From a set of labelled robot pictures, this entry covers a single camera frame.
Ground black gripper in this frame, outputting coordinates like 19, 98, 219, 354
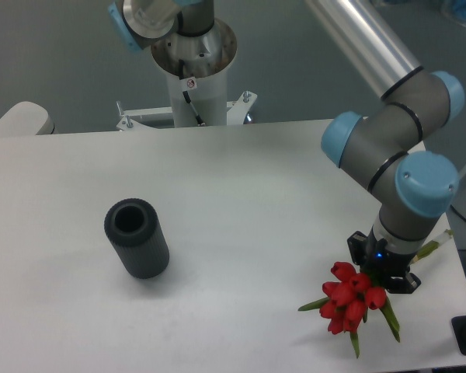
347, 230, 420, 294

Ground red tulip bouquet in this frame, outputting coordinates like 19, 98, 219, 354
297, 229, 454, 359

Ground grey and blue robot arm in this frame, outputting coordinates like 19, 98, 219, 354
108, 1, 464, 294

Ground dark grey ribbed vase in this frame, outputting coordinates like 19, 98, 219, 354
104, 198, 170, 279

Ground white chair armrest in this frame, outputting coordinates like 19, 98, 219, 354
0, 101, 56, 138

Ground white pedestal base frame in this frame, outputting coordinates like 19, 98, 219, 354
116, 90, 258, 131

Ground black cable on pedestal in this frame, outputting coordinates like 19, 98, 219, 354
178, 58, 207, 128

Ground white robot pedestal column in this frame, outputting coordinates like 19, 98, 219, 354
165, 72, 228, 126

